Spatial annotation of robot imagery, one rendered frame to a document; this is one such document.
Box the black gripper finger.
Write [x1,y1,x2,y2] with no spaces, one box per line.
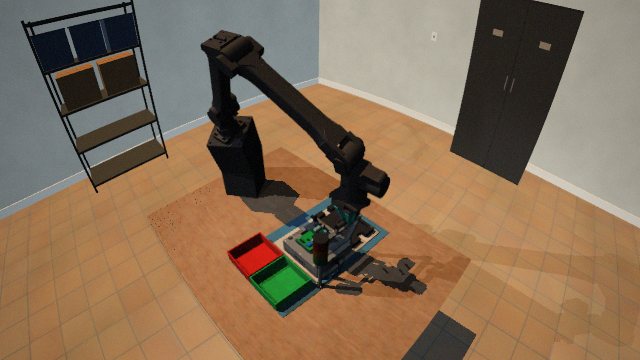
[344,212,356,225]
[334,205,345,220]

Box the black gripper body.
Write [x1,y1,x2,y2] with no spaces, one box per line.
[329,181,371,215]

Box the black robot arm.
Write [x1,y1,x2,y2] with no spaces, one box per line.
[201,30,390,202]

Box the red open box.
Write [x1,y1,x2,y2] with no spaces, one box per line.
[227,232,283,283]

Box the green bin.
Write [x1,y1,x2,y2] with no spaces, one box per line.
[249,255,312,311]

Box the green circuit board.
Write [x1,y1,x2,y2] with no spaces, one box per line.
[296,225,330,251]

